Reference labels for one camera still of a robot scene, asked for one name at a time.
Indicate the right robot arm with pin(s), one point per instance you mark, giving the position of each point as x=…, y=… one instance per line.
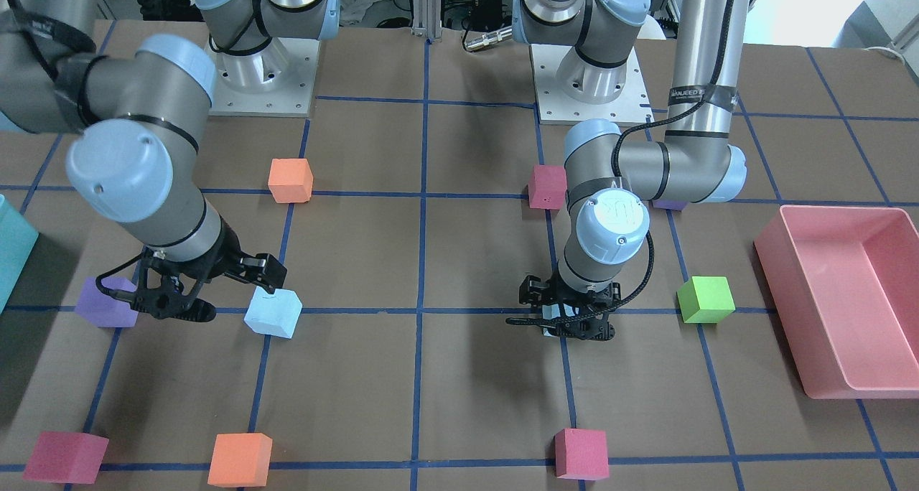
x=139, y=122

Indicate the green block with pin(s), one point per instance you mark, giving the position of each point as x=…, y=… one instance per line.
x=705, y=300

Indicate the pink block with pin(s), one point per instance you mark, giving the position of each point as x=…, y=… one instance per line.
x=581, y=454
x=66, y=458

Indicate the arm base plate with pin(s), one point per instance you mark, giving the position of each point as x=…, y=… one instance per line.
x=570, y=91
x=277, y=82

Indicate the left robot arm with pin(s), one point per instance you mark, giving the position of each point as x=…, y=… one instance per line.
x=612, y=172

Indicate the pink block far side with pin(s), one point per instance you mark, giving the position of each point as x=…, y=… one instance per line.
x=581, y=454

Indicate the purple block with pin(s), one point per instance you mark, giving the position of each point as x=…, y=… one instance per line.
x=674, y=205
x=101, y=310

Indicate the pink block near arm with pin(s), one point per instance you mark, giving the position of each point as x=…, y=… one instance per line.
x=547, y=187

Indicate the cyan plastic tray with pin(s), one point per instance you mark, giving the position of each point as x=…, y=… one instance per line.
x=18, y=237

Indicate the light blue block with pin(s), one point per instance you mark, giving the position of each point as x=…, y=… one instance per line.
x=554, y=314
x=273, y=314

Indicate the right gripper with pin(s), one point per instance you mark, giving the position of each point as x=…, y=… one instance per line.
x=224, y=253

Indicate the pink plastic tray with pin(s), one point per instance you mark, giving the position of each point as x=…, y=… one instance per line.
x=845, y=284

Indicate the near pink block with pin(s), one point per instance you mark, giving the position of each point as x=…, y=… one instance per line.
x=66, y=458

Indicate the orange block far side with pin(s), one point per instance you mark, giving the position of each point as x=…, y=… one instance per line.
x=240, y=460

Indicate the near purple block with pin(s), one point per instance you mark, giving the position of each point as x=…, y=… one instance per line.
x=101, y=310

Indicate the far purple block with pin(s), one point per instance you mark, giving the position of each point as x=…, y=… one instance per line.
x=674, y=205

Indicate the orange block near arm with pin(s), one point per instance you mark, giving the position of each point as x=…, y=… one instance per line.
x=290, y=180

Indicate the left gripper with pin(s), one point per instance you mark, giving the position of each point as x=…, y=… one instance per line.
x=532, y=290

